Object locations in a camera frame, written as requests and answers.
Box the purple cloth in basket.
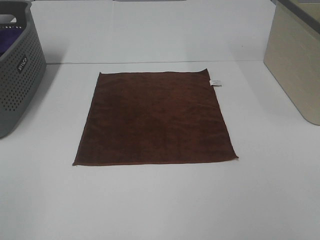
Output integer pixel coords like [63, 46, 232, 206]
[0, 28, 25, 56]

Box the brown square towel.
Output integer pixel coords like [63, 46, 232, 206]
[74, 69, 237, 166]

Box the white towel care label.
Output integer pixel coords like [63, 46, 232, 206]
[209, 79, 223, 87]

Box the beige storage bin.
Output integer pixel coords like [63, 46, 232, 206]
[263, 0, 320, 125]

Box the grey perforated laundry basket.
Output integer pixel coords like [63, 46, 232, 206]
[0, 0, 47, 137]

